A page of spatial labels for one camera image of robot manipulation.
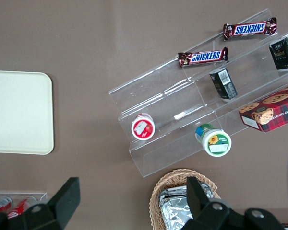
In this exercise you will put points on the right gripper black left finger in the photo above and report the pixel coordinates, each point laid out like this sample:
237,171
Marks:
62,201

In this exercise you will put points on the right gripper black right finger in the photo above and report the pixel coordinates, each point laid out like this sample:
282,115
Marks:
206,213

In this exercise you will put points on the light wicker basket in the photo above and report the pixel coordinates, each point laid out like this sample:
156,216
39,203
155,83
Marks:
156,198

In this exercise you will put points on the cream rectangular serving tray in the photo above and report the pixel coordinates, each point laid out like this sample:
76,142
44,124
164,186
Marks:
19,112

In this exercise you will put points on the clear acrylic bottle rack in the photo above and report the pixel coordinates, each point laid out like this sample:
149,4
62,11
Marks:
42,195

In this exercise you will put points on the foil-wrapped food pack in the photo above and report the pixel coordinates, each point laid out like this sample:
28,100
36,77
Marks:
170,192
175,213

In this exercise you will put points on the green sunflower lid cup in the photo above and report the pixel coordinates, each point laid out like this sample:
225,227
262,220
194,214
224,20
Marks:
216,142

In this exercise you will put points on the red strawberry yogurt cup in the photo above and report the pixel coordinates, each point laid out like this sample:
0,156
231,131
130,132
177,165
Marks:
142,128

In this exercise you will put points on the red tartan cookie box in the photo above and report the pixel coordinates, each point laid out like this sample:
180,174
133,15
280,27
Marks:
271,112

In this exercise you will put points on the clear acrylic tiered display stand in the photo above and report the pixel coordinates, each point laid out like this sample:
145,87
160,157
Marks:
163,95

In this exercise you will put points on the small black carton box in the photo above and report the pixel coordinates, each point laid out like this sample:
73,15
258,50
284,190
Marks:
283,54
224,83

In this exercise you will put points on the Snickers chocolate bar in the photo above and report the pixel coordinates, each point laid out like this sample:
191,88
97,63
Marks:
250,28
204,57

